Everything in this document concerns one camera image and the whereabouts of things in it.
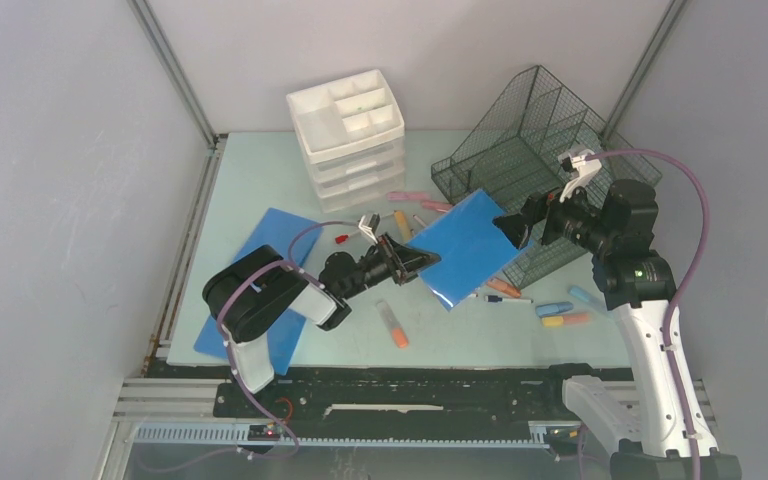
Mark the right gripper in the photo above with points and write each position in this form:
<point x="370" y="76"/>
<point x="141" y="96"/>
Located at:
<point x="517" y="228"/>

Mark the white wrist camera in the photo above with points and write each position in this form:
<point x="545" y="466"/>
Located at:
<point x="582" y="166"/>
<point x="367" y="227"/>

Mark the red cap marker right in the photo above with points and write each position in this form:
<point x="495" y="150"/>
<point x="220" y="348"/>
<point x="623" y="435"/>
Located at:
<point x="419" y="220"/>

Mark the white plastic drawer organizer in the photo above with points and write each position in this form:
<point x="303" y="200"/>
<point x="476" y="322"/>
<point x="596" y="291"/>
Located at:
<point x="351" y="134"/>

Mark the yellow orange highlighter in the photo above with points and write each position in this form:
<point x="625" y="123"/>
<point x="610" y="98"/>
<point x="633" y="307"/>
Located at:
<point x="568" y="319"/>

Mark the pink highlighter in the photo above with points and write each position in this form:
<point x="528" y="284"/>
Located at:
<point x="407" y="196"/>
<point x="436" y="206"/>

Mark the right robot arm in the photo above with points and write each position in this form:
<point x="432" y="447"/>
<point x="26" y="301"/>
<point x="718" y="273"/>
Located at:
<point x="669" y="438"/>

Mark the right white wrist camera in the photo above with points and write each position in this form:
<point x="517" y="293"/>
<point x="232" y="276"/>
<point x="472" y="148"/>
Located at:
<point x="582" y="166"/>

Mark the clear orange highlighter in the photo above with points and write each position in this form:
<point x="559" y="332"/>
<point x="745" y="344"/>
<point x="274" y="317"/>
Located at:
<point x="392" y="324"/>

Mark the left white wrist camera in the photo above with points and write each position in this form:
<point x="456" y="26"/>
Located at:
<point x="367" y="227"/>

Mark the green wire mesh organizer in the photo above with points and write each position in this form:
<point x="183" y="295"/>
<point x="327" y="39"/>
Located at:
<point x="512" y="153"/>

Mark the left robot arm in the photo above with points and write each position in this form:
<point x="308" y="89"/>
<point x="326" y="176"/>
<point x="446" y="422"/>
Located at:
<point x="249" y="296"/>

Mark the pink highlighter right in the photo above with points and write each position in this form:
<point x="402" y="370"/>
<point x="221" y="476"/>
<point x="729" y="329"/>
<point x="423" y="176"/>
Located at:
<point x="436" y="206"/>

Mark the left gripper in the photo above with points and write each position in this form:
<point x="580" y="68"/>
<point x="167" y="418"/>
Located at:
<point x="405" y="263"/>

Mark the light blue highlighter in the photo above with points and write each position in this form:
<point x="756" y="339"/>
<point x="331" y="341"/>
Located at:
<point x="587" y="298"/>

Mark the orange highlighter by basket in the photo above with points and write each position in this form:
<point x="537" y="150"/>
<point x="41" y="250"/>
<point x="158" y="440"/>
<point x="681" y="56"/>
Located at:
<point x="503" y="287"/>

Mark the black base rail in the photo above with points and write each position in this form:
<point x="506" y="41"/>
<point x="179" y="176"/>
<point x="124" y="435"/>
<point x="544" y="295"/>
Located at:
<point x="413" y="405"/>

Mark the pink highlighter left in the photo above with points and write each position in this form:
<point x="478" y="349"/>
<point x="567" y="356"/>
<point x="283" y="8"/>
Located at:
<point x="407" y="196"/>

